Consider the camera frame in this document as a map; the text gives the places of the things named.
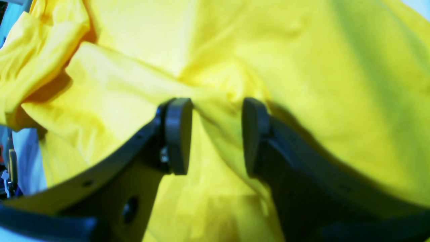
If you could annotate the yellow orange t-shirt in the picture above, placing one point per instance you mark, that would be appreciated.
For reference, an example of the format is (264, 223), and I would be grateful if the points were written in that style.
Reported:
(351, 76)

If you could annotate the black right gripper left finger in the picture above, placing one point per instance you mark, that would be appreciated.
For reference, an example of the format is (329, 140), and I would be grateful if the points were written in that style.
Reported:
(112, 201)

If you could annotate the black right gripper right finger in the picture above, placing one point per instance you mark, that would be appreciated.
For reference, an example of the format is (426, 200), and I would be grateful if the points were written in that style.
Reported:
(315, 199)

